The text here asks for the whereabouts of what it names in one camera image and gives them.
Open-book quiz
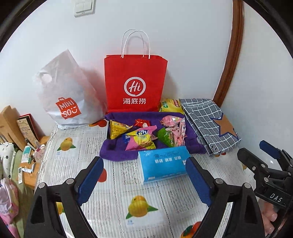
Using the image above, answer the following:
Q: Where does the green snack packet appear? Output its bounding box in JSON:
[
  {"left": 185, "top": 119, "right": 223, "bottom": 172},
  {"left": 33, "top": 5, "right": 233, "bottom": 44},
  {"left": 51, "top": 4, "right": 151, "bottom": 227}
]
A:
[{"left": 157, "top": 127, "right": 178, "bottom": 147}]

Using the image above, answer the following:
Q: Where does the red foil snack packet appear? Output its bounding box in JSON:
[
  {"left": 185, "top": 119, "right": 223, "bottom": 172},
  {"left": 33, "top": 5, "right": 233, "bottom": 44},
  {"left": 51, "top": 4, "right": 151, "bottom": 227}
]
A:
[{"left": 134, "top": 118, "right": 151, "bottom": 128}]

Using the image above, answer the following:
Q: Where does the brown wooden door frame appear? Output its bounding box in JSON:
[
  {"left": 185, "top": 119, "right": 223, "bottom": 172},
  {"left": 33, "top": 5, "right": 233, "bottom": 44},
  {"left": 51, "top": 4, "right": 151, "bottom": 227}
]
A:
[{"left": 213, "top": 0, "right": 244, "bottom": 107}]

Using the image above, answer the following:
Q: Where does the red paper bag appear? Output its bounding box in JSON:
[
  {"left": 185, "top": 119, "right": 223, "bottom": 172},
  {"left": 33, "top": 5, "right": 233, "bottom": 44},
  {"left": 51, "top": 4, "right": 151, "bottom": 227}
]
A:
[{"left": 104, "top": 29, "right": 167, "bottom": 113}]

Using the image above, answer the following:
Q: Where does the purple towel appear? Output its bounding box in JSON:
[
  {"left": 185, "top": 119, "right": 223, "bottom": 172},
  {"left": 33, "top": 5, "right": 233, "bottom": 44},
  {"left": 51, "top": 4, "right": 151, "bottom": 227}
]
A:
[{"left": 99, "top": 111, "right": 206, "bottom": 162}]

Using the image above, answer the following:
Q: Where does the decorated brown box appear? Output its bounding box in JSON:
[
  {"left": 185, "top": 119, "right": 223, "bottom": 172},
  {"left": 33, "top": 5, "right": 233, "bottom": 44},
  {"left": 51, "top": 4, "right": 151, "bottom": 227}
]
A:
[{"left": 16, "top": 114, "right": 45, "bottom": 148}]

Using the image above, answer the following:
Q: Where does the wooden chair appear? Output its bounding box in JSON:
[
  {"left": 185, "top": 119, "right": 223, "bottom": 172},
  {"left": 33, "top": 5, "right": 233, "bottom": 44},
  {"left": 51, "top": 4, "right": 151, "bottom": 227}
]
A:
[{"left": 0, "top": 105, "right": 26, "bottom": 151}]

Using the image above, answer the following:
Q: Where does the wooden side table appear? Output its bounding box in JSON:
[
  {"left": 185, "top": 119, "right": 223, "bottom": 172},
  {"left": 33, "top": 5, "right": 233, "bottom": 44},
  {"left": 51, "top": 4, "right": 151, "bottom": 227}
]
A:
[{"left": 21, "top": 136, "right": 50, "bottom": 190}]

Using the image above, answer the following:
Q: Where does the yellow triangular chip packet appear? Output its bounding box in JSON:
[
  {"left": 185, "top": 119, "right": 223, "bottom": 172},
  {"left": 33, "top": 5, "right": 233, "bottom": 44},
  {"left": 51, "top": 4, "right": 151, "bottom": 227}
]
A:
[{"left": 109, "top": 120, "right": 133, "bottom": 139}]

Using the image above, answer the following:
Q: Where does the yellow snack bag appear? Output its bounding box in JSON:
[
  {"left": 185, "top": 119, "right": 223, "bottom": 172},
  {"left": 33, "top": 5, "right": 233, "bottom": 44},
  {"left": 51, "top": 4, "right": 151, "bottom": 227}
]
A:
[{"left": 159, "top": 99, "right": 184, "bottom": 114}]

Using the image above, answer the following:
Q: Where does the right hand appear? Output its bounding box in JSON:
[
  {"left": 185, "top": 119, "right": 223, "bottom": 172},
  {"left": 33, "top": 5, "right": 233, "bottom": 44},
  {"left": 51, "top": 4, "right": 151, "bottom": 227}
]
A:
[{"left": 259, "top": 199, "right": 278, "bottom": 236}]

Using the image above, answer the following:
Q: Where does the white remote control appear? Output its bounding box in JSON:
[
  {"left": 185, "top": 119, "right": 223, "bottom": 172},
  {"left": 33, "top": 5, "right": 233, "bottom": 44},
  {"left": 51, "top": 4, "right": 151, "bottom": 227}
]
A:
[{"left": 18, "top": 167, "right": 23, "bottom": 184}]

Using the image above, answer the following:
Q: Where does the white Miniso plastic bag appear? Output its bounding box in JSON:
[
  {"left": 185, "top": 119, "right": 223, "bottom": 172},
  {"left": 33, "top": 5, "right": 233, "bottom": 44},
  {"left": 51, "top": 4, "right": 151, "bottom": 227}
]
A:
[{"left": 34, "top": 50, "right": 106, "bottom": 129}]

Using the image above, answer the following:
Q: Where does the pink candy packet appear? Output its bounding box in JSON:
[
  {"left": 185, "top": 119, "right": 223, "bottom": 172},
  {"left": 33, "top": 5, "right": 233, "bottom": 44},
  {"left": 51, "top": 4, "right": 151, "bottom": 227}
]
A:
[{"left": 160, "top": 115, "right": 183, "bottom": 127}]

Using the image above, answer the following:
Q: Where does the white wall switch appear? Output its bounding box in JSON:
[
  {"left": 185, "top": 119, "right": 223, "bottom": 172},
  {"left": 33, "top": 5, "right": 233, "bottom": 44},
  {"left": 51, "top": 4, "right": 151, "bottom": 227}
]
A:
[{"left": 73, "top": 0, "right": 95, "bottom": 17}]

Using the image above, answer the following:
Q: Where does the lychee gummy snack packet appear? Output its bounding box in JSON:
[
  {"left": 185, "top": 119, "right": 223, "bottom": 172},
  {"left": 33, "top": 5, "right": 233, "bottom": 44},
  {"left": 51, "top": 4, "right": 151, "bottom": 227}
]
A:
[{"left": 172, "top": 118, "right": 186, "bottom": 147}]

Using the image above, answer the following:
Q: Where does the pink yellow snack packet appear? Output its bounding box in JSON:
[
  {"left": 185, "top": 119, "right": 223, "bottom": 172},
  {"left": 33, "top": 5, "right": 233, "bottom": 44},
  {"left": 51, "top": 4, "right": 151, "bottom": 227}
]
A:
[{"left": 125, "top": 125, "right": 157, "bottom": 151}]

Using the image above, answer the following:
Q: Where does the grey checkered folded cloth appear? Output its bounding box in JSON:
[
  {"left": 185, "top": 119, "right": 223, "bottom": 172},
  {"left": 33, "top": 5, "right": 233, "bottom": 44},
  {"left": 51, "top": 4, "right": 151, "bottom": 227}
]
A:
[{"left": 179, "top": 98, "right": 241, "bottom": 156}]

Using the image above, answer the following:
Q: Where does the blue tissue pack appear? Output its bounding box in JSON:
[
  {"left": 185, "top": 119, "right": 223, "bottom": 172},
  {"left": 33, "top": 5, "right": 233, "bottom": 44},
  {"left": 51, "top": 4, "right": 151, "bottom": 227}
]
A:
[{"left": 138, "top": 146, "right": 190, "bottom": 184}]

